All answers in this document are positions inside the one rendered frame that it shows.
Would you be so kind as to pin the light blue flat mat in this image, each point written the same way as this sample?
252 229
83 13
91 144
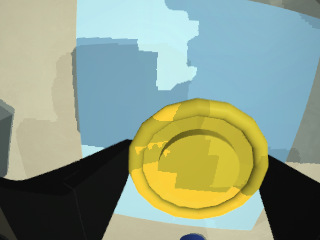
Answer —
136 56

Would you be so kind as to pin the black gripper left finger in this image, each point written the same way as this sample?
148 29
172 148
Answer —
74 202

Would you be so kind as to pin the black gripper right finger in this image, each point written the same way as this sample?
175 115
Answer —
291 201

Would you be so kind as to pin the yellow plate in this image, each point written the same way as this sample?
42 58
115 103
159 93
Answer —
199 158

